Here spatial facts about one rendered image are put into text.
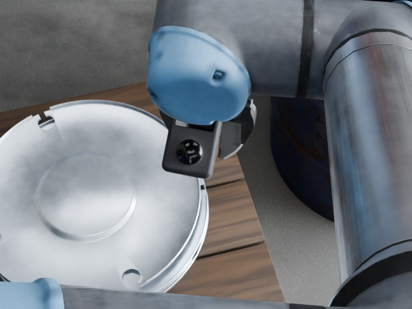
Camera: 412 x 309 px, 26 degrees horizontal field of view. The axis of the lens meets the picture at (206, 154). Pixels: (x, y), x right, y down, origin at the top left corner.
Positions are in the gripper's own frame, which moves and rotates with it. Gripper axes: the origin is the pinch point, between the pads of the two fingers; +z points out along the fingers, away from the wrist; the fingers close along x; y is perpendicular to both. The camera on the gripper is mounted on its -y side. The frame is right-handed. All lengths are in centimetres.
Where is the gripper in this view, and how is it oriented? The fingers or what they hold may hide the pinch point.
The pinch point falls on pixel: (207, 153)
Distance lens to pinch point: 96.3
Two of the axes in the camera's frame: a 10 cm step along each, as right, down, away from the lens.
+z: 0.0, 5.1, 8.6
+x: -9.8, -1.7, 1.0
